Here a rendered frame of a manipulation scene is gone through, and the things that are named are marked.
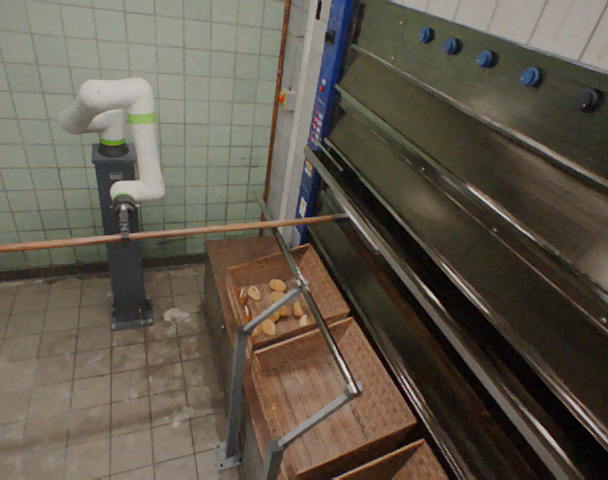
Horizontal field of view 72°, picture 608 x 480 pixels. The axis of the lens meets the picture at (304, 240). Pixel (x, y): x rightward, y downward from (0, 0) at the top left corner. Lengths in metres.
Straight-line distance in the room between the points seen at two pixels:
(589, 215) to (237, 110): 2.27
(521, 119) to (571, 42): 0.20
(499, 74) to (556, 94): 0.19
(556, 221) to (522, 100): 0.33
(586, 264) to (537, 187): 0.23
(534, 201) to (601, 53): 0.34
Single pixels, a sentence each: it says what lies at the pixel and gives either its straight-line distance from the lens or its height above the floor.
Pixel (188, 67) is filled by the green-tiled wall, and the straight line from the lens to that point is 2.81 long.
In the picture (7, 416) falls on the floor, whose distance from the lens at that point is 2.82.
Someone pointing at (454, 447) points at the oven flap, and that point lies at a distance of 1.61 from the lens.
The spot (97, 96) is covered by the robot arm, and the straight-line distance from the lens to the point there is 1.88.
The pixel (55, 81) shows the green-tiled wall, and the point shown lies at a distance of 2.85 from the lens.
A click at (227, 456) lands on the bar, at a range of 2.46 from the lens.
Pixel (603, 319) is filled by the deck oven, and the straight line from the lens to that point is 1.13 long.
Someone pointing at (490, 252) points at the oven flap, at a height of 1.58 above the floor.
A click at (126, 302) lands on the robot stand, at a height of 0.20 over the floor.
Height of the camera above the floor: 2.21
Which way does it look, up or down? 34 degrees down
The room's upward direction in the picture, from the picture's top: 11 degrees clockwise
